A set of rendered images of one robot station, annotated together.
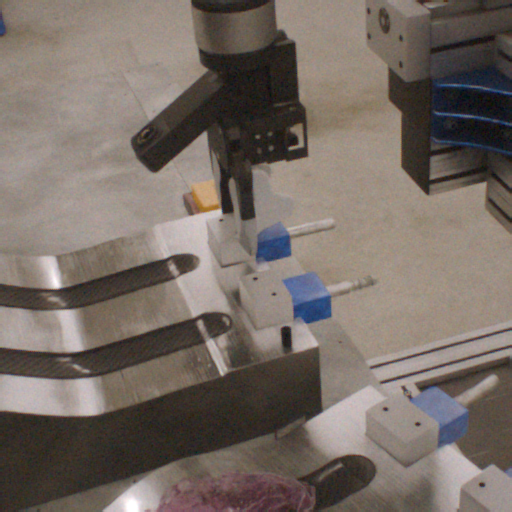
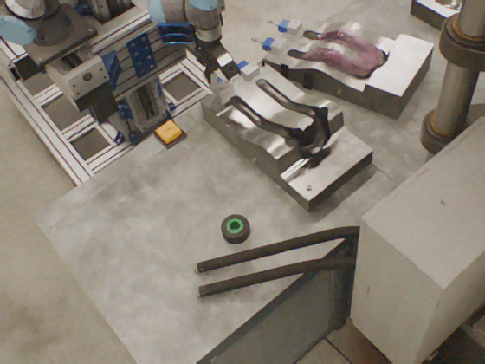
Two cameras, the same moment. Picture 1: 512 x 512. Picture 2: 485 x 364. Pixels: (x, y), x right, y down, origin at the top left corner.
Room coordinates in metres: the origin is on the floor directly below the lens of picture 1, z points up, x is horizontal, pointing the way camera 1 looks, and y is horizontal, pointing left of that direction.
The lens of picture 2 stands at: (1.20, 1.30, 2.22)
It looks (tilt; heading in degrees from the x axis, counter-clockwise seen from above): 54 degrees down; 256
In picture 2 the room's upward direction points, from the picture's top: 11 degrees counter-clockwise
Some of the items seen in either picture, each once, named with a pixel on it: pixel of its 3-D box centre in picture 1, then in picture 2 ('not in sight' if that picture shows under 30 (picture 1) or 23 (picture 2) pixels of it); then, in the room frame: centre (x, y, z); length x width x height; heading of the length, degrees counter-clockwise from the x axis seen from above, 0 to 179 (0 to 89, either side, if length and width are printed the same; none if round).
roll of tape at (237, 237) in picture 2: not in sight; (236, 229); (1.02, 0.46, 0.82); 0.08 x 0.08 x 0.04
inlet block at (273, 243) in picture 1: (274, 237); (216, 83); (0.87, -0.02, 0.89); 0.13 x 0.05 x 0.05; 106
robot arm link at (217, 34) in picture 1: (233, 21); (207, 29); (0.86, 0.00, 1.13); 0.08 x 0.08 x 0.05
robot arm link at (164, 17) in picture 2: not in sight; (170, 4); (0.94, -0.06, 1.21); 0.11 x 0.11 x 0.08; 61
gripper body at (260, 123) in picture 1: (250, 101); (210, 48); (0.86, -0.01, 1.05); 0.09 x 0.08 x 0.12; 106
